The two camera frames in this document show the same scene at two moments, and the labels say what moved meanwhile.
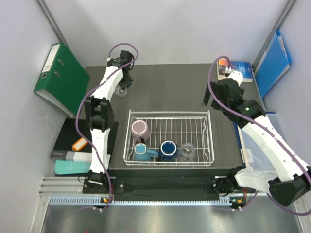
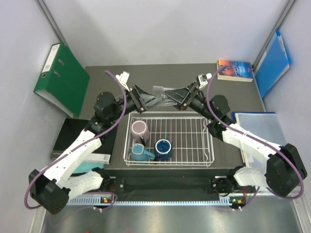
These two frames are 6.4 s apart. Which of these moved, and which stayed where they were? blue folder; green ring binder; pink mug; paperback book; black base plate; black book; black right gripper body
Moved: black right gripper body
Stayed: pink mug; black base plate; blue folder; green ring binder; black book; paperback book
